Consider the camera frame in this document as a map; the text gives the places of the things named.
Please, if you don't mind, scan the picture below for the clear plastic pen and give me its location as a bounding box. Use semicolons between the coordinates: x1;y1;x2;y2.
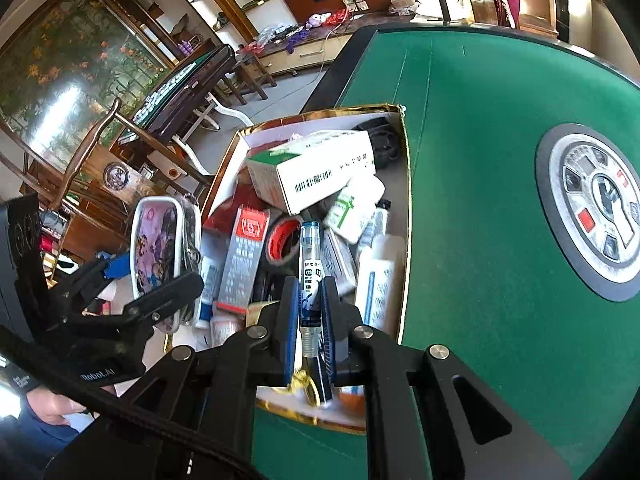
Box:
298;221;332;408

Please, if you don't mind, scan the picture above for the blue white medicine box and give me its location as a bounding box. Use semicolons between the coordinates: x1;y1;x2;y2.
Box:
321;229;357;297

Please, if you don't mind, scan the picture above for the white orange slim box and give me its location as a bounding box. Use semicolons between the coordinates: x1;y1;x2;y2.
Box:
355;234;406;339

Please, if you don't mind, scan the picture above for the red tape roll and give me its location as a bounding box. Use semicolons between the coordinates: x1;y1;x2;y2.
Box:
265;216;303;268

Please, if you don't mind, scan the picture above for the clear zip pouch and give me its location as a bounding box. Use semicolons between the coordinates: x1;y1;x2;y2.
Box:
128;194;204;335

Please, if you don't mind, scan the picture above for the white green medicine box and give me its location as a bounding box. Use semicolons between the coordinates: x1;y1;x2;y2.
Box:
246;130;375;214

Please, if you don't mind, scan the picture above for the red foil pouch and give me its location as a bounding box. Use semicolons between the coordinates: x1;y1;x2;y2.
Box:
203;136;284;234

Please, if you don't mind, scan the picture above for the black tape roll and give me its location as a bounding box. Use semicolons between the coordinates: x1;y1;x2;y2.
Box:
355;117;402;170

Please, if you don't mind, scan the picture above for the person's left hand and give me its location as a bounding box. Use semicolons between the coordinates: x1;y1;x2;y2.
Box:
26;386;87;426

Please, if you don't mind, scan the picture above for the green gold storage box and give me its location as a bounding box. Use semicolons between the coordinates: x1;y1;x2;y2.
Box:
183;104;411;443

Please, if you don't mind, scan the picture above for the red grey flat box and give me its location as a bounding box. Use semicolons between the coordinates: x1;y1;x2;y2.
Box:
215;207;270;315

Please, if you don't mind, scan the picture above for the white bottle white cap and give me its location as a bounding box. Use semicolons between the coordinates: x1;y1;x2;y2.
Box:
356;198;392;256

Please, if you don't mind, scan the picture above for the white green pill bottle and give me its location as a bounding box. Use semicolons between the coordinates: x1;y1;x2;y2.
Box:
323;174;385;244

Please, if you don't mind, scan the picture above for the wooden chair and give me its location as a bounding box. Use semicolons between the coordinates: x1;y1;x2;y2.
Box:
1;100;214;240

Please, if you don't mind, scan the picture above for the black braided cable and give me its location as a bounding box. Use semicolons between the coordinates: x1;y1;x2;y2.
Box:
0;324;266;480

